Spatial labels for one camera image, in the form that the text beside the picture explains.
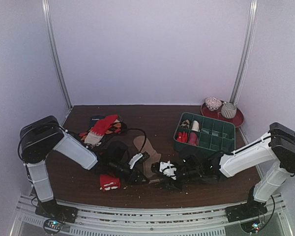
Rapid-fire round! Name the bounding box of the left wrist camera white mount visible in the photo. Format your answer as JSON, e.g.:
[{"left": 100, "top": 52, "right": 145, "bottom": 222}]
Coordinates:
[{"left": 128, "top": 153, "right": 143, "bottom": 170}]

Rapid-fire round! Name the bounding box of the right aluminium frame post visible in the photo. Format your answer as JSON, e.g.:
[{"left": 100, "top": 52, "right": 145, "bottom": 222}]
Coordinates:
[{"left": 230, "top": 0, "right": 259, "bottom": 105}]

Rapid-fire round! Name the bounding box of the left circuit board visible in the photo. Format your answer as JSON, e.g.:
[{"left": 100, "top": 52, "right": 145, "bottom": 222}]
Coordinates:
[{"left": 43, "top": 219, "right": 70, "bottom": 234}]

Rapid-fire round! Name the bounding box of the tan ribbed sock pair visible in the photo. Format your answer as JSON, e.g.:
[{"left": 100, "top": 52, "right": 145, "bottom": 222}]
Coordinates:
[{"left": 133, "top": 136, "right": 161, "bottom": 178}]

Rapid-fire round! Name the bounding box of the green divided organizer tray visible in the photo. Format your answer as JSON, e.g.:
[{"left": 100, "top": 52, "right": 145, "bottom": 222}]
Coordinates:
[{"left": 173, "top": 112, "right": 236, "bottom": 156}]

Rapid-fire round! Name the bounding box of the striped grey cup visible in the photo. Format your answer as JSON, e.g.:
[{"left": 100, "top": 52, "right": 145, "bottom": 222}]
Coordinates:
[{"left": 221, "top": 102, "right": 237, "bottom": 119}]

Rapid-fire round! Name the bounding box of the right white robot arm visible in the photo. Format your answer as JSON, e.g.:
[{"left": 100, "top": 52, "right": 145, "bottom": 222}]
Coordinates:
[{"left": 151, "top": 122, "right": 295, "bottom": 217}]

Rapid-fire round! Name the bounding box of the rolled cream sock in tray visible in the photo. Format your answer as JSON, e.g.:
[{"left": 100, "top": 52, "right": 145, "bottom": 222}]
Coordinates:
[{"left": 191, "top": 120, "right": 200, "bottom": 132}]

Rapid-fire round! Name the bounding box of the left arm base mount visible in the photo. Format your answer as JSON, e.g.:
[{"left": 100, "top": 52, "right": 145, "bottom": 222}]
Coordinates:
[{"left": 35, "top": 199, "right": 78, "bottom": 223}]

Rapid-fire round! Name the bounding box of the rolled red sock in tray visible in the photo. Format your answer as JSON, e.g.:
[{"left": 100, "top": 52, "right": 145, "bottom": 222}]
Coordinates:
[{"left": 176, "top": 131, "right": 188, "bottom": 143}]

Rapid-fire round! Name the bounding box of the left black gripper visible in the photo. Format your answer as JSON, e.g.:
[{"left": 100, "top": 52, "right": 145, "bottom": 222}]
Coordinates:
[{"left": 109, "top": 160, "right": 148, "bottom": 186}]

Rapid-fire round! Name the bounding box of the circuit board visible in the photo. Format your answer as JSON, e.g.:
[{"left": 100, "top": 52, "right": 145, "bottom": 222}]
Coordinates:
[
  {"left": 240, "top": 220, "right": 266, "bottom": 235},
  {"left": 43, "top": 219, "right": 70, "bottom": 234}
]

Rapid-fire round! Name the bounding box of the right circuit board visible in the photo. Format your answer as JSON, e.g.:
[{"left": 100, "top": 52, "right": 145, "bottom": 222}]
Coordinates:
[{"left": 240, "top": 220, "right": 266, "bottom": 235}]

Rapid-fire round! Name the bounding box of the front aluminium rail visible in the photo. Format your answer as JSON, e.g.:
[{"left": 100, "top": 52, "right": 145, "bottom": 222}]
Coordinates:
[{"left": 8, "top": 194, "right": 295, "bottom": 236}]

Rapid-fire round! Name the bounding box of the red white sock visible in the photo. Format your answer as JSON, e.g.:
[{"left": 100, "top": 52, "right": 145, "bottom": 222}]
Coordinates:
[{"left": 84, "top": 115, "right": 118, "bottom": 146}]

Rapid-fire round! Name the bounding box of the rolled patterned sock in tray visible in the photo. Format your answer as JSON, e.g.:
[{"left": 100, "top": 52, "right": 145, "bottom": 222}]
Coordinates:
[{"left": 180, "top": 119, "right": 190, "bottom": 129}]

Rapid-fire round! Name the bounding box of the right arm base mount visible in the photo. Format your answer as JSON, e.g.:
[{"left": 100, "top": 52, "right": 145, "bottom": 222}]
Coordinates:
[{"left": 225, "top": 200, "right": 268, "bottom": 223}]

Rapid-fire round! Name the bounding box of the left aluminium frame post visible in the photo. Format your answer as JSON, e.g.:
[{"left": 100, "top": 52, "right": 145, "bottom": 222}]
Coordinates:
[{"left": 41, "top": 0, "right": 73, "bottom": 110}]

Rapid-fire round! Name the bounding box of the aluminium frame post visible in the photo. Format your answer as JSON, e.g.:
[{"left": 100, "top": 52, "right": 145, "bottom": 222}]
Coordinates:
[
  {"left": 41, "top": 0, "right": 73, "bottom": 110},
  {"left": 230, "top": 0, "right": 259, "bottom": 105}
]

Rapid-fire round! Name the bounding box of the dark blue sock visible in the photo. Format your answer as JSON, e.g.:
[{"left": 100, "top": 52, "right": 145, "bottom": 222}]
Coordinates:
[{"left": 89, "top": 116, "right": 102, "bottom": 128}]

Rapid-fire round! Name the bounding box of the red folded sock pair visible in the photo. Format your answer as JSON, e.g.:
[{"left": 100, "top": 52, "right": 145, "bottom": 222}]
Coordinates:
[{"left": 100, "top": 174, "right": 121, "bottom": 192}]

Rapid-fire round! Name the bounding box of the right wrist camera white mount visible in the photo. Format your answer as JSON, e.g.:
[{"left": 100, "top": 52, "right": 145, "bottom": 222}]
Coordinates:
[{"left": 159, "top": 161, "right": 177, "bottom": 180}]

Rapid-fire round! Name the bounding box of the rolled maroon sock in tray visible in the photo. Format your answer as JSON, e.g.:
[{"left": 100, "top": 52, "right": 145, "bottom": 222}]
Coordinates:
[{"left": 187, "top": 132, "right": 199, "bottom": 146}]

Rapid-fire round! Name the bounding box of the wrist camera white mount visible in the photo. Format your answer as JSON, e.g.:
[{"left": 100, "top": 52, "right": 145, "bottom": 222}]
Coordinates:
[
  {"left": 159, "top": 161, "right": 177, "bottom": 180},
  {"left": 128, "top": 153, "right": 143, "bottom": 170}
]

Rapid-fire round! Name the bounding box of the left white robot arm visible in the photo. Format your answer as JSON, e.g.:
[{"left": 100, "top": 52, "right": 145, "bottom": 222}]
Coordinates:
[{"left": 17, "top": 115, "right": 150, "bottom": 218}]

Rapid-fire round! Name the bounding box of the argyle black orange sock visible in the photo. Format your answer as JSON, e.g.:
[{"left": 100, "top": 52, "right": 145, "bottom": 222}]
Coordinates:
[{"left": 78, "top": 119, "right": 123, "bottom": 146}]

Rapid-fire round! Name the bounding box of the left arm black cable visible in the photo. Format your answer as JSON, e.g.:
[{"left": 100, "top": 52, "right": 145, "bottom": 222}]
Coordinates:
[{"left": 98, "top": 127, "right": 148, "bottom": 158}]

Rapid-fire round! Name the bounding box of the dark red plate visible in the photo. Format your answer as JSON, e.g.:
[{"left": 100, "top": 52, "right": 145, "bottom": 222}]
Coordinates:
[{"left": 201, "top": 101, "right": 244, "bottom": 128}]

